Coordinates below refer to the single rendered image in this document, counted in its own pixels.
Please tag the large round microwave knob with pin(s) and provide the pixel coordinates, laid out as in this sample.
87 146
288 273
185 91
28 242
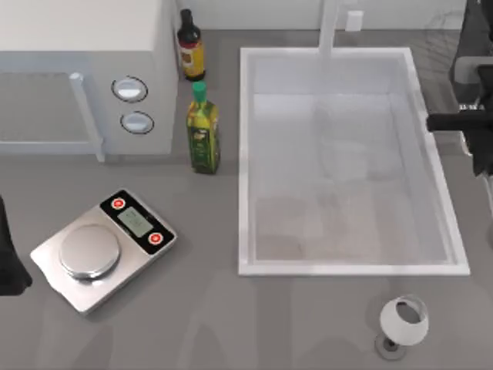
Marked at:
129 89

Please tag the silver kitchen scale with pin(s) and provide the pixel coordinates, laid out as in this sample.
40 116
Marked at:
100 250

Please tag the small round microwave knob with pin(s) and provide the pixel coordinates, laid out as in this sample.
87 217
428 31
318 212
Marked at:
137 123

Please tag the white wall socket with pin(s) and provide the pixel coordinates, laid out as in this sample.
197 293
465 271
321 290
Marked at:
354 21

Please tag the white sink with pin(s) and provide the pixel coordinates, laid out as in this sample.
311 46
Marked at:
346 173

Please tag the pale microwave door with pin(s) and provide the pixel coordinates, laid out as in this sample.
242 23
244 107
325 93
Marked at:
34 108

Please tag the green oil bottle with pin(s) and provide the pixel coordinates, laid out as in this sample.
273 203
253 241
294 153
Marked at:
202 135

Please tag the tall white tap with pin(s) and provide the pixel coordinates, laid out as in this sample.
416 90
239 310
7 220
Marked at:
327 27

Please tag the dark bottle with yellow label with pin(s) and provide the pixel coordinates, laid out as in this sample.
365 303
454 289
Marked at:
191 50

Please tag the pale microwave oven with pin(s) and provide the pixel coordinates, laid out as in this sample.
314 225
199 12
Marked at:
77 27

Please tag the white wine glass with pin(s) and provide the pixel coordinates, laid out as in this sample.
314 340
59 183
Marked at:
404 323

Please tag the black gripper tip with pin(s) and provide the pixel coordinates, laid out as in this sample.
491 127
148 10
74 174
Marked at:
9 262

